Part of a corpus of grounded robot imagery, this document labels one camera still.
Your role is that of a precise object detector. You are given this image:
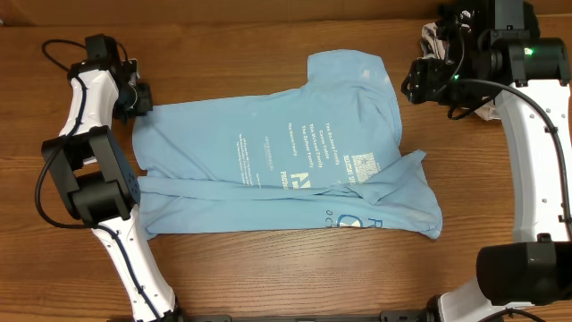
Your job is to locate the light blue printed t-shirt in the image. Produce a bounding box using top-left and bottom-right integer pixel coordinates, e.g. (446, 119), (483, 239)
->
(132, 50), (442, 239)

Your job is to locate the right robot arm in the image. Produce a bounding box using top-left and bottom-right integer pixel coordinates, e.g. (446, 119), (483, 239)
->
(381, 0), (571, 322)

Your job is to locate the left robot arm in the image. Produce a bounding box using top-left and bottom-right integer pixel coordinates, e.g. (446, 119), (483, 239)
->
(34, 34), (186, 321)

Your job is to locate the beige garment in pile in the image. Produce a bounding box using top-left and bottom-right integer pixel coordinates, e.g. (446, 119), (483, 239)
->
(421, 22), (501, 121)

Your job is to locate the black garment on pile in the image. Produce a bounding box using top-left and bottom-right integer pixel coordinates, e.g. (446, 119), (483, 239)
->
(436, 0), (541, 51)

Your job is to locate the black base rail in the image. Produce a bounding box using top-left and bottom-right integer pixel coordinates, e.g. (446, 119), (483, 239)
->
(179, 309), (441, 322)

